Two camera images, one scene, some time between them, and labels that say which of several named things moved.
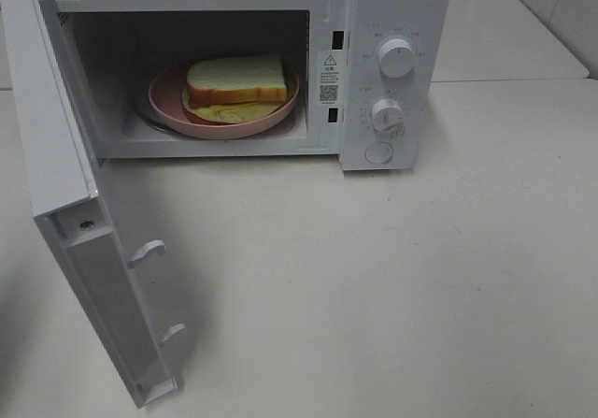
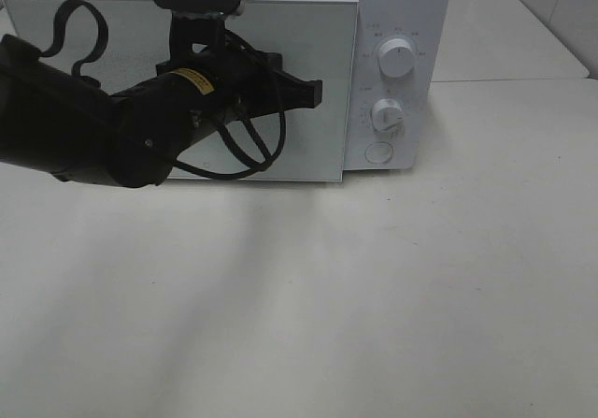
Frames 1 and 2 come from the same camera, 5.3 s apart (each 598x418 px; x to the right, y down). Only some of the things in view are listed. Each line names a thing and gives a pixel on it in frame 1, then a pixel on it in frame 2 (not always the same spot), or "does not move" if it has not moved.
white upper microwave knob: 396,58 does not move
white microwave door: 64,199 -> 114,37
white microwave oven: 258,63 does not move
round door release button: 378,152 does not move
